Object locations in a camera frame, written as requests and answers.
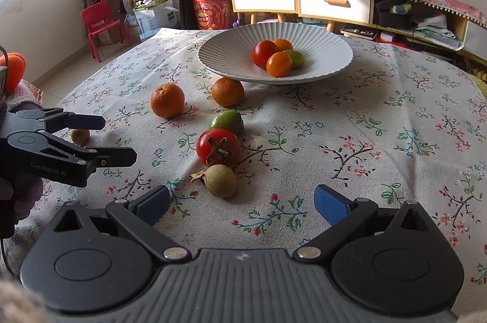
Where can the orange mandarin near plate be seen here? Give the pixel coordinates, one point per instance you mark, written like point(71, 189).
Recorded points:
point(227, 92)

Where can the orange plush toy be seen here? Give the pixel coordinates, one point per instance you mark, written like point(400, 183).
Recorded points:
point(12, 72)

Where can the small green fruit in plate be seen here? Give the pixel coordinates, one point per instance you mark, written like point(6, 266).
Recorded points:
point(297, 58)

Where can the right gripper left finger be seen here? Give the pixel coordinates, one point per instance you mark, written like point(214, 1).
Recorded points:
point(121, 232)

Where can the green round fruit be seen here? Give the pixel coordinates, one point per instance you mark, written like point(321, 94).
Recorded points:
point(230, 120)

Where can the small brown round fruit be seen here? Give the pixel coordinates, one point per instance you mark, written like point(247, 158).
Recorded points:
point(80, 137)

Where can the dried fruit calyx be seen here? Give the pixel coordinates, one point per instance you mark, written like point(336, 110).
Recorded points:
point(199, 176)

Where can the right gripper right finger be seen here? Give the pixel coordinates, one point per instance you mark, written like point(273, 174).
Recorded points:
point(351, 220)

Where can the floral tablecloth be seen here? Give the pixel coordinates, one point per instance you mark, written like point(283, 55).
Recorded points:
point(394, 125)

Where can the smooth red tomato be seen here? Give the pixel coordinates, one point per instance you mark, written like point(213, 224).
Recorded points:
point(262, 51)

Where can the small orange fruit in plate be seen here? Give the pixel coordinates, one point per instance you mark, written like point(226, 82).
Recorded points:
point(283, 44)

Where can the large orange mandarin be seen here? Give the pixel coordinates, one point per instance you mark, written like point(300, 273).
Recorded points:
point(167, 101)

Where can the red gift bag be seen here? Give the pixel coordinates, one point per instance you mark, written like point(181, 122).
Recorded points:
point(213, 14)

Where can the red tomato with calyx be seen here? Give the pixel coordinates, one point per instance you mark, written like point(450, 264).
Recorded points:
point(217, 146)

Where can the white ribbed plate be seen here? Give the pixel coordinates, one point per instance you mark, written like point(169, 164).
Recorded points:
point(228, 53)

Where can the red plastic chair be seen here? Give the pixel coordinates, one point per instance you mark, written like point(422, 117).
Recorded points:
point(97, 18)

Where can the orange persimmon fruit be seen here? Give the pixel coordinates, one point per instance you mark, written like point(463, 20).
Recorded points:
point(279, 64)

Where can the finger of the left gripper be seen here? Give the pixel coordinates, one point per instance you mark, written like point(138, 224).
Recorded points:
point(51, 120)
point(67, 158)

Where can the pale yellow small fruit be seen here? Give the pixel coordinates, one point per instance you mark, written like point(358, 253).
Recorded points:
point(220, 181)

